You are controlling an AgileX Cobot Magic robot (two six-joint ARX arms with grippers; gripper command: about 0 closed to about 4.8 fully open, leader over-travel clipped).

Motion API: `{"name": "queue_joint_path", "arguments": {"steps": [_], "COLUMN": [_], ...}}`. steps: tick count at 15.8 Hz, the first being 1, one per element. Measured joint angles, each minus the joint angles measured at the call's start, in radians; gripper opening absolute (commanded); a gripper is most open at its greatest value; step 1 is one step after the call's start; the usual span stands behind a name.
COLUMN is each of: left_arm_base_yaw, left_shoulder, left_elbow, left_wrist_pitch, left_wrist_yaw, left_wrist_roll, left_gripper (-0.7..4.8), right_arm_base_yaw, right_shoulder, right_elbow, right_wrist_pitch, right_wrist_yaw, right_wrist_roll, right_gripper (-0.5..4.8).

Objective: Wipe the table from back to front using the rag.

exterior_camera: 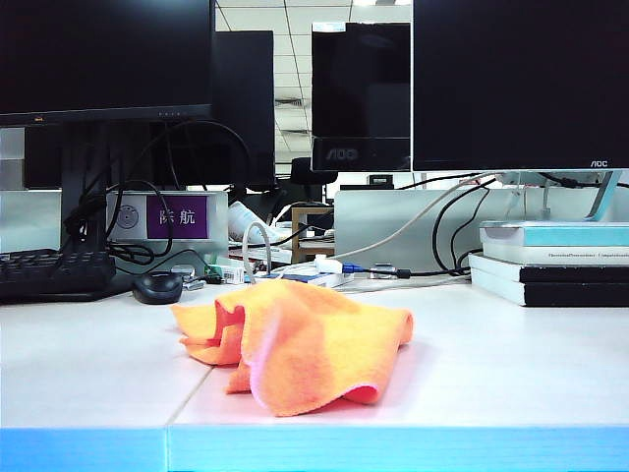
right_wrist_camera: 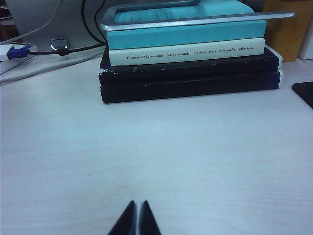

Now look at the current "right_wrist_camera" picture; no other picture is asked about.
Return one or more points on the black mouse pad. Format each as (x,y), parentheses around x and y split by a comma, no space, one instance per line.
(305,93)

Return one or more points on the silver flat stand panel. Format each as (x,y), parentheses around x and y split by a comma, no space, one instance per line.
(68,19)

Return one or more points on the blue VGA connector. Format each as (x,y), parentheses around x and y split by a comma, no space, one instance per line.
(18,52)

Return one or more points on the white adapter box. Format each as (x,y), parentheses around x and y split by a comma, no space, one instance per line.
(3,52)

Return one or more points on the white book black title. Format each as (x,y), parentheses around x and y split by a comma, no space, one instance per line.
(220,46)

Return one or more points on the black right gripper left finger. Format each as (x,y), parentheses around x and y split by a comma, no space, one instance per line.
(127,222)

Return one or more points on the white storage box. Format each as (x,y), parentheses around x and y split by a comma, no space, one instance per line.
(306,36)

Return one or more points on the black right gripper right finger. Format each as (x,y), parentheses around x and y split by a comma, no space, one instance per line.
(148,222)

